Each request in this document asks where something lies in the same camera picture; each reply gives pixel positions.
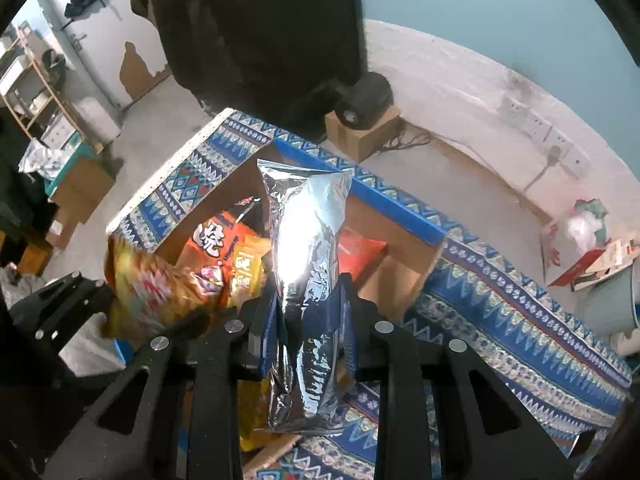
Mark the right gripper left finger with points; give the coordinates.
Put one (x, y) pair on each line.
(260, 342)

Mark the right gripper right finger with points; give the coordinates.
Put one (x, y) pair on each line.
(364, 331)

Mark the orange black snack bag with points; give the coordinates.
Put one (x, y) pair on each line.
(232, 246)

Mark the red-orange snack bag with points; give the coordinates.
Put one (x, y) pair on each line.
(359, 256)

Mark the orange spicy chips bag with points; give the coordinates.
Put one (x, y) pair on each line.
(150, 294)

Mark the silver foil snack bag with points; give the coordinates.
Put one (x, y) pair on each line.
(307, 209)

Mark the brown floor cardboard box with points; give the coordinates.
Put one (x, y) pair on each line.
(77, 196)

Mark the blue patterned tablecloth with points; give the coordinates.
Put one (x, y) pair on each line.
(567, 376)

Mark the wooden shelf rack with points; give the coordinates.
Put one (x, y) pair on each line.
(33, 76)

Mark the black round speaker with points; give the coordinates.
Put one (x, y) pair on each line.
(363, 104)

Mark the white red small carton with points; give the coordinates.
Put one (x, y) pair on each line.
(618, 255)

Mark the grey-blue trash bin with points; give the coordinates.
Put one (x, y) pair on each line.
(612, 306)

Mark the white wall socket strip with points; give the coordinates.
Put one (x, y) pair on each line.
(545, 136)

